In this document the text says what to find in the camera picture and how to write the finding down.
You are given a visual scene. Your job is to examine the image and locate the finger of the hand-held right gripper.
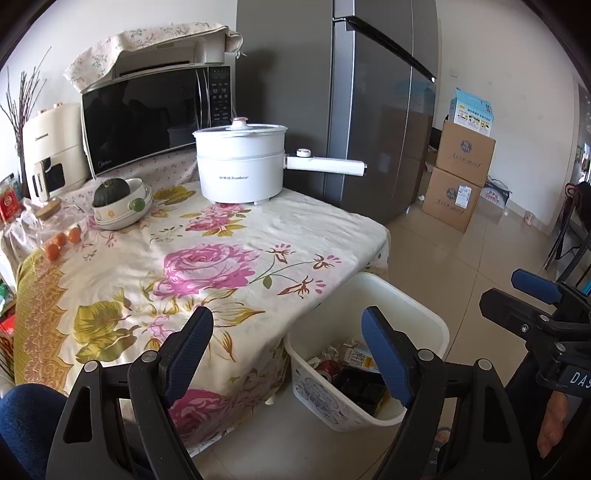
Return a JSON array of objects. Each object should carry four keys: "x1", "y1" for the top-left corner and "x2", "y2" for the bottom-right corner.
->
[
  {"x1": 510, "y1": 269, "x2": 591, "y2": 319},
  {"x1": 479, "y1": 288, "x2": 591, "y2": 365}
]

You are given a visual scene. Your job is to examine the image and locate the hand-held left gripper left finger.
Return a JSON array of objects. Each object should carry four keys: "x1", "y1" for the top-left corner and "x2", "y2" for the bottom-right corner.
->
[{"x1": 44, "y1": 305, "x2": 215, "y2": 480}]

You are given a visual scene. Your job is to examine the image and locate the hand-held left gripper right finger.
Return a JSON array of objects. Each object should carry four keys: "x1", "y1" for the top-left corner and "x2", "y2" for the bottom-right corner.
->
[{"x1": 361, "y1": 305, "x2": 536, "y2": 480}]

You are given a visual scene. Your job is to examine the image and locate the light blue drink carton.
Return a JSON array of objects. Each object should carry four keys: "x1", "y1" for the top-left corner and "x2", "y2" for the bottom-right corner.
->
[{"x1": 344, "y1": 344, "x2": 377, "y2": 371}]

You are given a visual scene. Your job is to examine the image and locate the black plastic compartment tray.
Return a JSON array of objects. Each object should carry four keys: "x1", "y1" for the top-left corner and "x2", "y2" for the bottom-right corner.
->
[{"x1": 332, "y1": 367, "x2": 389, "y2": 416}]

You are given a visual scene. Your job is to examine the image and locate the white paper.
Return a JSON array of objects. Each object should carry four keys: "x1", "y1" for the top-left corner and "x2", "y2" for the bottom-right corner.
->
[{"x1": 307, "y1": 340, "x2": 345, "y2": 365}]

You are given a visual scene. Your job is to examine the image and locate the white plastic bin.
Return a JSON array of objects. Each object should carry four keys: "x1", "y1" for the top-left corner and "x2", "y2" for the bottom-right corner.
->
[{"x1": 284, "y1": 271, "x2": 451, "y2": 433}]

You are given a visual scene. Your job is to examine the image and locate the person's right hand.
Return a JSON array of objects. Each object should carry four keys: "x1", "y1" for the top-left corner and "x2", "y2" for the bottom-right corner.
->
[{"x1": 538, "y1": 391, "x2": 579, "y2": 457}]

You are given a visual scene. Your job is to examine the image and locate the black chair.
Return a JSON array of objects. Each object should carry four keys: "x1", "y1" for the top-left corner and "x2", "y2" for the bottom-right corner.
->
[{"x1": 545, "y1": 182, "x2": 591, "y2": 273}]

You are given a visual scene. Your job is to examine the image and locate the floral tablecloth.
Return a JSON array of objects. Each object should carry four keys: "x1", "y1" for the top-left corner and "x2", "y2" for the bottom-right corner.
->
[{"x1": 13, "y1": 180, "x2": 391, "y2": 457}]

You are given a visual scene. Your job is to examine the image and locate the white red printed box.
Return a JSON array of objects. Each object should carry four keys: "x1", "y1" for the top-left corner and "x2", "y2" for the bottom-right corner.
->
[{"x1": 479, "y1": 180, "x2": 512, "y2": 210}]

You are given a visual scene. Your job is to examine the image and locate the white plate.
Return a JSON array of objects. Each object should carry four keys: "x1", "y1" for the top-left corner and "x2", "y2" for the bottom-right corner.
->
[{"x1": 95, "y1": 194, "x2": 154, "y2": 230}]

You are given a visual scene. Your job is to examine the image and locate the white ceramic bowl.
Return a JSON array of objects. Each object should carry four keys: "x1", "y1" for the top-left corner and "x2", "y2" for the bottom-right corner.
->
[{"x1": 93, "y1": 178, "x2": 153, "y2": 220}]

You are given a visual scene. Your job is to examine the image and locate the person's leg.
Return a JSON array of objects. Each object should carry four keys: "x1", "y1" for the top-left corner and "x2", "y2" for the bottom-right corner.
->
[{"x1": 0, "y1": 383, "x2": 68, "y2": 480}]

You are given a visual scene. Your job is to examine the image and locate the dark green pumpkin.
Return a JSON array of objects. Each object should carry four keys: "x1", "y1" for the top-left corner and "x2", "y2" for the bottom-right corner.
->
[{"x1": 93, "y1": 179, "x2": 126, "y2": 208}]

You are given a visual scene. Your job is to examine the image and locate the light blue printed box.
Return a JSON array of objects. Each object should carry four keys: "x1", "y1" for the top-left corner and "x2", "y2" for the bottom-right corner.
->
[{"x1": 450, "y1": 88, "x2": 494, "y2": 134}]

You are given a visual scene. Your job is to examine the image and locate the small-flower print cloth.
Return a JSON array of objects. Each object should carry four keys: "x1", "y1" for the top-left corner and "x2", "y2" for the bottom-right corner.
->
[{"x1": 60, "y1": 148, "x2": 201, "y2": 204}]

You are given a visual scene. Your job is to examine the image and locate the white electric cooking pot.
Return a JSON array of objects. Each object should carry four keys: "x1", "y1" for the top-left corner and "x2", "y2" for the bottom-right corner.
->
[{"x1": 192, "y1": 117, "x2": 368, "y2": 205}]

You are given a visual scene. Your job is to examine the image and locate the glass jar with wooden lid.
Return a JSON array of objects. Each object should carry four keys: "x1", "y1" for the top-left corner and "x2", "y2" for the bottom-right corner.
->
[{"x1": 18, "y1": 198, "x2": 88, "y2": 245}]

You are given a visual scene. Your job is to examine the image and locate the grey refrigerator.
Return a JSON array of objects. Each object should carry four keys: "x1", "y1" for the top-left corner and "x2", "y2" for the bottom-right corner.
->
[{"x1": 235, "y1": 0, "x2": 439, "y2": 224}]

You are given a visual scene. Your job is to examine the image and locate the black microwave oven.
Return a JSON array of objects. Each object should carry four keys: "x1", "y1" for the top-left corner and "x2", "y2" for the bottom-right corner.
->
[{"x1": 81, "y1": 37, "x2": 234, "y2": 181}]

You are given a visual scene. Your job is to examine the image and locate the cream air fryer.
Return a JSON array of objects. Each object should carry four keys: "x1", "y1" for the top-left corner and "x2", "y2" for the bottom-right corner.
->
[{"x1": 22, "y1": 102, "x2": 90, "y2": 201}]

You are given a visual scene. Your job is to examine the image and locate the dried twigs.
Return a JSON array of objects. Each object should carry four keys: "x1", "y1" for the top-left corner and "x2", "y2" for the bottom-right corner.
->
[{"x1": 0, "y1": 46, "x2": 51, "y2": 185}]

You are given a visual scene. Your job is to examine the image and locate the pale floral cover cloth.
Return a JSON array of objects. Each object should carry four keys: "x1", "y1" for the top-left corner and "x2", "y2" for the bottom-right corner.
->
[{"x1": 64, "y1": 25, "x2": 244, "y2": 90}]

